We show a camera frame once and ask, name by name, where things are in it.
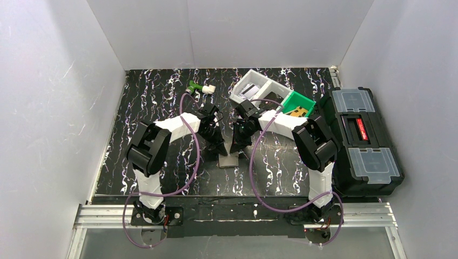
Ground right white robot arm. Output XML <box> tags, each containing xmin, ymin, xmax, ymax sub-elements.
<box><xmin>230</xmin><ymin>100</ymin><xmax>340</xmax><ymax>210</ymax></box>

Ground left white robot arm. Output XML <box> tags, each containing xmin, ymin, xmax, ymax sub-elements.
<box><xmin>126</xmin><ymin>103</ymin><xmax>228</xmax><ymax>209</ymax></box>

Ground cards in white bin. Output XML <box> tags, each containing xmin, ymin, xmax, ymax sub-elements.
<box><xmin>238</xmin><ymin>83</ymin><xmax>260</xmax><ymax>99</ymax></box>

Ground white two-compartment bin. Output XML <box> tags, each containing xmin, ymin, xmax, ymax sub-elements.
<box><xmin>229</xmin><ymin>69</ymin><xmax>293</xmax><ymax>104</ymax></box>

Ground green white pipe fitting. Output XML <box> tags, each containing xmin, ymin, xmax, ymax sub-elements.
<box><xmin>186</xmin><ymin>80</ymin><xmax>216</xmax><ymax>94</ymax></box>

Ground green plastic bin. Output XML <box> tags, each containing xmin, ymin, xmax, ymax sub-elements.
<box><xmin>282</xmin><ymin>91</ymin><xmax>316</xmax><ymax>118</ymax></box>

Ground yellow item in green bin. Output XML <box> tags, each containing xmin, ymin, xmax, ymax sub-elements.
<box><xmin>286</xmin><ymin>106</ymin><xmax>308</xmax><ymax>118</ymax></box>

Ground black tool box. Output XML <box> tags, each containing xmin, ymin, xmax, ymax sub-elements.
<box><xmin>318</xmin><ymin>87</ymin><xmax>405</xmax><ymax>197</ymax></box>

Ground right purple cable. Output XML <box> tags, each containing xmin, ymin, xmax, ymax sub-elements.
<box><xmin>248</xmin><ymin>98</ymin><xmax>345</xmax><ymax>247</ymax></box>

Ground purple cable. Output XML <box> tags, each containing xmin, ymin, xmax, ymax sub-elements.
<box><xmin>122</xmin><ymin>92</ymin><xmax>201</xmax><ymax>249</ymax></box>
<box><xmin>248</xmin><ymin>98</ymin><xmax>345</xmax><ymax>247</ymax></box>

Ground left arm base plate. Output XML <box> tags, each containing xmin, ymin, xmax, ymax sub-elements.
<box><xmin>130</xmin><ymin>205</ymin><xmax>184</xmax><ymax>226</ymax></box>

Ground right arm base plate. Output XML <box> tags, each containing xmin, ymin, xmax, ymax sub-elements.
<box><xmin>284</xmin><ymin>204</ymin><xmax>343</xmax><ymax>228</ymax></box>

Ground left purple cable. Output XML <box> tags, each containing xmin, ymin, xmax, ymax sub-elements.
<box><xmin>122</xmin><ymin>92</ymin><xmax>201</xmax><ymax>249</ymax></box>

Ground aluminium frame rail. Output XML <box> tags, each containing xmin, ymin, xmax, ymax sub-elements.
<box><xmin>67</xmin><ymin>200</ymin><xmax>406</xmax><ymax>258</ymax></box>

